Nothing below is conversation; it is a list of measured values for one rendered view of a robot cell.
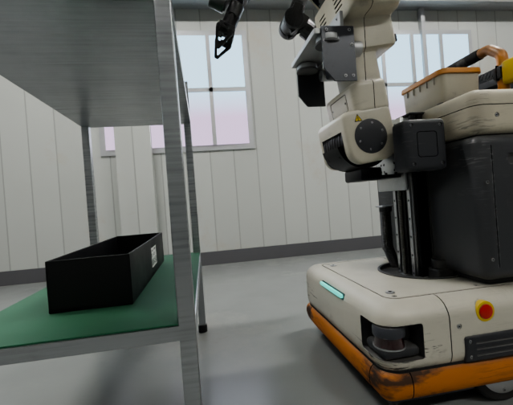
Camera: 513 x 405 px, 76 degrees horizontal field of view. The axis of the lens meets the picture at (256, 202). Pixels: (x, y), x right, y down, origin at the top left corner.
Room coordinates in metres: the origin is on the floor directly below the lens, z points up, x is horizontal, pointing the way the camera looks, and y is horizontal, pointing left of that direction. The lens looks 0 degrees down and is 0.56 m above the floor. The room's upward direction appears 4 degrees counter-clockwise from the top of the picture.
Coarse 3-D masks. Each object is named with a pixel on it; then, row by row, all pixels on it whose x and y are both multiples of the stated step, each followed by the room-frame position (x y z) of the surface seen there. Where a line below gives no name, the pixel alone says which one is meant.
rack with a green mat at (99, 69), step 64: (0, 0) 0.55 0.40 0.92; (64, 0) 0.56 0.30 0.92; (128, 0) 0.58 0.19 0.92; (0, 64) 0.78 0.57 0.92; (64, 64) 0.80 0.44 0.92; (128, 64) 0.83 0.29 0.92; (192, 192) 1.44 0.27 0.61; (192, 256) 1.34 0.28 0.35; (0, 320) 0.68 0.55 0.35; (64, 320) 0.65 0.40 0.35; (128, 320) 0.62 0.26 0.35; (192, 320) 0.58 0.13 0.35; (192, 384) 0.58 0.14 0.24
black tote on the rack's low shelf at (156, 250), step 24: (120, 240) 1.26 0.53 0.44; (144, 240) 1.27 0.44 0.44; (48, 264) 0.70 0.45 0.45; (72, 264) 0.71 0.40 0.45; (96, 264) 0.71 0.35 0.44; (120, 264) 0.72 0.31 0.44; (144, 264) 0.88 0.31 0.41; (48, 288) 0.70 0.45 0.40; (72, 288) 0.71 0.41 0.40; (96, 288) 0.71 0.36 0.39; (120, 288) 0.72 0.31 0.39
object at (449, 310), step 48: (336, 288) 1.05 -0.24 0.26; (384, 288) 0.94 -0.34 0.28; (432, 288) 0.90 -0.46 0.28; (480, 288) 0.87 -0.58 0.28; (336, 336) 1.06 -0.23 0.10; (384, 336) 0.79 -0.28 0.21; (432, 336) 0.80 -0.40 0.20; (480, 336) 0.81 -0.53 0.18; (384, 384) 0.79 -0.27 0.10; (432, 384) 0.79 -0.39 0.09; (480, 384) 0.81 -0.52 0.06
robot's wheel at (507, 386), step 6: (492, 384) 0.83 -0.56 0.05; (498, 384) 0.83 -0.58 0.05; (504, 384) 0.84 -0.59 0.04; (510, 384) 0.84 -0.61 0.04; (474, 390) 0.86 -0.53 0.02; (480, 390) 0.83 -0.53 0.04; (486, 390) 0.83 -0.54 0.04; (492, 390) 0.83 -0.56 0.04; (498, 390) 0.83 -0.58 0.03; (504, 390) 0.83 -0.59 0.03; (510, 390) 0.84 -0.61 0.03; (486, 396) 0.83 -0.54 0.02; (492, 396) 0.83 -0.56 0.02; (498, 396) 0.83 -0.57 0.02; (504, 396) 0.84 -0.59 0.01; (510, 396) 0.84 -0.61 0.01
